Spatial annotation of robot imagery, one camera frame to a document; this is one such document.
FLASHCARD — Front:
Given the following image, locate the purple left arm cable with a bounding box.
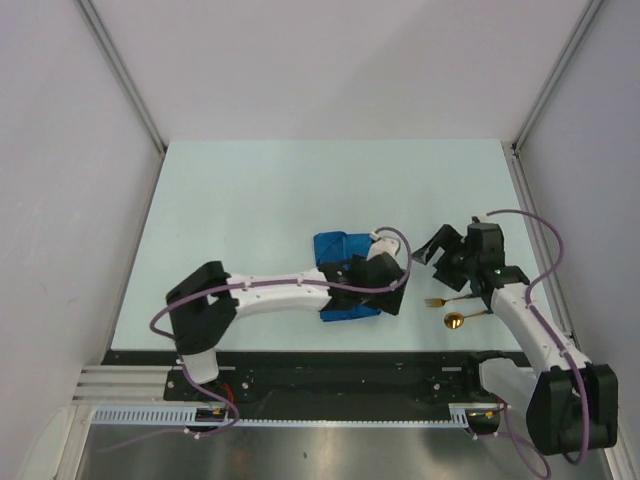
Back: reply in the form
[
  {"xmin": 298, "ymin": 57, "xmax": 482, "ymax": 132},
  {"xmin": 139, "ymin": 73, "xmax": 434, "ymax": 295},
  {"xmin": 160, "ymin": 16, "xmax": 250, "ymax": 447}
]
[{"xmin": 94, "ymin": 226, "xmax": 414, "ymax": 451}]

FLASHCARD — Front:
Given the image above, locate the aluminium corner post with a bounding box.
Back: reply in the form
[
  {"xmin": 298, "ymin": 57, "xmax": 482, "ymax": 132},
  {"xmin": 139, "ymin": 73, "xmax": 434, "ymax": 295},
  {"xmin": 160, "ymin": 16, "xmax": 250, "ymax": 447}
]
[
  {"xmin": 74, "ymin": 0, "xmax": 168, "ymax": 158},
  {"xmin": 512, "ymin": 0, "xmax": 606, "ymax": 151}
]

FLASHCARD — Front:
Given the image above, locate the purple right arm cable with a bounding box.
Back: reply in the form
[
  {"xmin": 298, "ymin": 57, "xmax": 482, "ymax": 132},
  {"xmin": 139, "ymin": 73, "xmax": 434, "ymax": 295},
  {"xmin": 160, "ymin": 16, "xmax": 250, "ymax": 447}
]
[{"xmin": 479, "ymin": 208, "xmax": 594, "ymax": 479}]

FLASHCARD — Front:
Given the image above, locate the gold fork green handle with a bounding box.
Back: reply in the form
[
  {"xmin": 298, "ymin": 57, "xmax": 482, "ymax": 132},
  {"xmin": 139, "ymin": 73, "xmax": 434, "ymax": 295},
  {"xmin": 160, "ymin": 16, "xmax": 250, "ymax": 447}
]
[{"xmin": 425, "ymin": 294, "xmax": 474, "ymax": 308}]

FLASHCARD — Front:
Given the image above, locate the right aluminium corner post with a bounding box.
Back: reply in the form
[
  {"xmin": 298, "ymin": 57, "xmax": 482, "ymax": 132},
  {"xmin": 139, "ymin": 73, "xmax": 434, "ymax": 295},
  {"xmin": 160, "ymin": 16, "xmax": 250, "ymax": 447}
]
[{"xmin": 512, "ymin": 0, "xmax": 606, "ymax": 151}]

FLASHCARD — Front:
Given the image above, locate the aluminium front frame rail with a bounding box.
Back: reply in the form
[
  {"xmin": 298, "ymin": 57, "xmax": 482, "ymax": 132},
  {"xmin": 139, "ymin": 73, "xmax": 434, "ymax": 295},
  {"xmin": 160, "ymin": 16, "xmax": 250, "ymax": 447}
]
[{"xmin": 72, "ymin": 365, "xmax": 170, "ymax": 406}]

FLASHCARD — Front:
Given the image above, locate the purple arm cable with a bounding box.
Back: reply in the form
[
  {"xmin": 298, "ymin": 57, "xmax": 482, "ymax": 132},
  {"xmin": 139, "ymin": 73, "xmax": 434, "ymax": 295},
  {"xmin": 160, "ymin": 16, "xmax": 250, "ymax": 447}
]
[
  {"xmin": 479, "ymin": 208, "xmax": 594, "ymax": 479},
  {"xmin": 94, "ymin": 226, "xmax": 414, "ymax": 451}
]

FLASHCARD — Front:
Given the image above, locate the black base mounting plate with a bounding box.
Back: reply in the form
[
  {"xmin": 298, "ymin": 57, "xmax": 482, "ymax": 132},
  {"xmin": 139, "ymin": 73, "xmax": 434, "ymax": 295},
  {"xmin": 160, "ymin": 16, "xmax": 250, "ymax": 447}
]
[{"xmin": 102, "ymin": 349, "xmax": 531, "ymax": 421}]

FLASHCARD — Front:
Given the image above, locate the gold spoon green handle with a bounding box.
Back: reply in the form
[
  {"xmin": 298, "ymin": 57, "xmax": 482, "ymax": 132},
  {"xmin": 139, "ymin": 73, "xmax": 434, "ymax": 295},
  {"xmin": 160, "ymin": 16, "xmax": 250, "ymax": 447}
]
[{"xmin": 443, "ymin": 311, "xmax": 488, "ymax": 330}]

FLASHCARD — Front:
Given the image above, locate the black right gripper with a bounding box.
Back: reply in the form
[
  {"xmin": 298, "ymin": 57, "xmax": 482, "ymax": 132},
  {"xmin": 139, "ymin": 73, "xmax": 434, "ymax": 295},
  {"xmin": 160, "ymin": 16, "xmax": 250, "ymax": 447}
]
[{"xmin": 411, "ymin": 224, "xmax": 478, "ymax": 292}]

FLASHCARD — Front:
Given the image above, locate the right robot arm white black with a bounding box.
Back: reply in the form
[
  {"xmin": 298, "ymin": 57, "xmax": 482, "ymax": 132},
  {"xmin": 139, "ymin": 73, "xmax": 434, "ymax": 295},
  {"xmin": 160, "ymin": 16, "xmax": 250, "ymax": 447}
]
[{"xmin": 412, "ymin": 219, "xmax": 618, "ymax": 455}]

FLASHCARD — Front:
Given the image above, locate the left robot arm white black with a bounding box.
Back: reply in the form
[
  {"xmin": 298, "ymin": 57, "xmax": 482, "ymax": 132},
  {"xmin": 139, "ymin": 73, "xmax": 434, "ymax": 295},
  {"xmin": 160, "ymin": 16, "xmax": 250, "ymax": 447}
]
[{"xmin": 166, "ymin": 252, "xmax": 408, "ymax": 400}]

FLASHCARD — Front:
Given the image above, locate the left aluminium corner post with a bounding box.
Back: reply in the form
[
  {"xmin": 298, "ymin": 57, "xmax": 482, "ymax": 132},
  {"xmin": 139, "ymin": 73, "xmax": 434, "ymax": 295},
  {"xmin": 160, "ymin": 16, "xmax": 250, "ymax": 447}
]
[{"xmin": 74, "ymin": 0, "xmax": 168, "ymax": 158}]

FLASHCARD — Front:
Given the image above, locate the white slotted cable duct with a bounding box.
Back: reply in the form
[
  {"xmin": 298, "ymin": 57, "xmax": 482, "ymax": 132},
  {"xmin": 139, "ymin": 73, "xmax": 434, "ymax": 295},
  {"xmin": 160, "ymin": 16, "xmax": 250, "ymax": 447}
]
[{"xmin": 92, "ymin": 405, "xmax": 469, "ymax": 429}]

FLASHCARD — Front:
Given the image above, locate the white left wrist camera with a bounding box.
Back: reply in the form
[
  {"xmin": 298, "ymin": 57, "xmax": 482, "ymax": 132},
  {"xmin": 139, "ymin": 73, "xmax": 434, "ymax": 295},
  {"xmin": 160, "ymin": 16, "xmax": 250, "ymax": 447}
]
[{"xmin": 367, "ymin": 232, "xmax": 401, "ymax": 260}]

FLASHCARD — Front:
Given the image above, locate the blue cloth napkin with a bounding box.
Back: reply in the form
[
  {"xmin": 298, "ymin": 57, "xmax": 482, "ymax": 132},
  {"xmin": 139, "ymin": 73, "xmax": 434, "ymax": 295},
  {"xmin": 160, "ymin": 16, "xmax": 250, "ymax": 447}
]
[{"xmin": 313, "ymin": 231, "xmax": 381, "ymax": 323}]

